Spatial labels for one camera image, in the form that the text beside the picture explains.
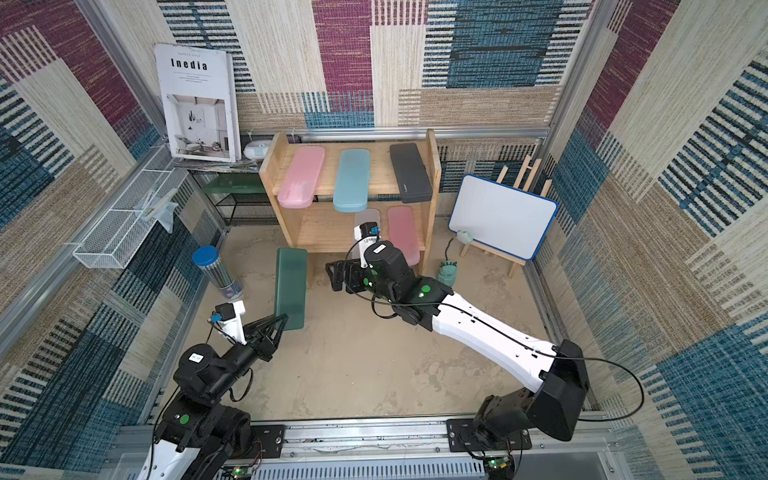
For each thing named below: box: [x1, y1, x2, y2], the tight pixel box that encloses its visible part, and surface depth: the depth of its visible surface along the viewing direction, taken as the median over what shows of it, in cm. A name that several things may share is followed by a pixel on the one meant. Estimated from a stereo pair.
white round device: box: [243, 140, 271, 160], surface depth 89 cm
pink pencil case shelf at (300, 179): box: [277, 146, 325, 209], surface depth 70 cm
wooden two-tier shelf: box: [259, 129, 442, 275], surface depth 74 cm
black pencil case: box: [390, 142, 433, 203], surface depth 75 cm
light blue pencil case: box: [333, 148, 371, 213], surface depth 72 cm
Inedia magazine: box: [154, 44, 242, 163], surface depth 79 cm
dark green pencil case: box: [275, 248, 308, 330], surface depth 72 cm
